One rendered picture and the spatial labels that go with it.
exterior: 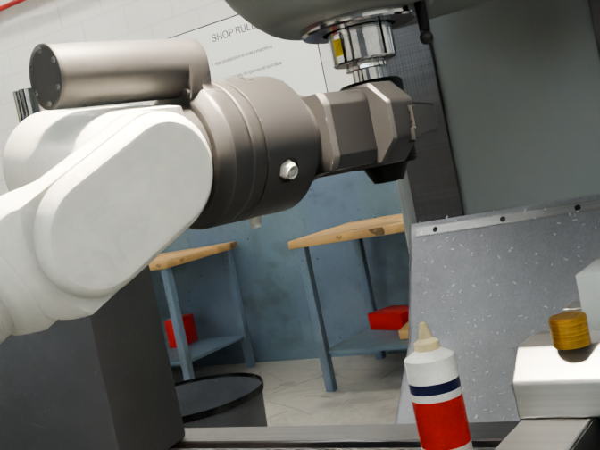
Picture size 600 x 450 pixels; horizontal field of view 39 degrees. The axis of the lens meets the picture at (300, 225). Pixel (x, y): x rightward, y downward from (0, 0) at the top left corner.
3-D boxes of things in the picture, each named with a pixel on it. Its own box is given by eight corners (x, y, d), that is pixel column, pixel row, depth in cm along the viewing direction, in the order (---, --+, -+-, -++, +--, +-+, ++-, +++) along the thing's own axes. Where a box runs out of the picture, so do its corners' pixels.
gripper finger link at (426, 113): (432, 139, 63) (378, 149, 58) (424, 96, 62) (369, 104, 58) (449, 136, 61) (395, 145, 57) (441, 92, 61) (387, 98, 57)
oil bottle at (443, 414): (463, 466, 64) (436, 326, 64) (415, 465, 67) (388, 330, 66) (480, 446, 68) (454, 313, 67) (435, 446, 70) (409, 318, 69)
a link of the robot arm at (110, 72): (276, 229, 50) (110, 270, 42) (168, 212, 57) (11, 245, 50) (263, 32, 48) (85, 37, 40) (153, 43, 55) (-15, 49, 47)
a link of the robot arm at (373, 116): (405, 46, 55) (271, 54, 47) (433, 190, 56) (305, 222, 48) (279, 87, 64) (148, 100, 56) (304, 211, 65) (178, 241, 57)
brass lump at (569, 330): (586, 349, 49) (580, 319, 49) (548, 351, 50) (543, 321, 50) (595, 338, 51) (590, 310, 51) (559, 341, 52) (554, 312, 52)
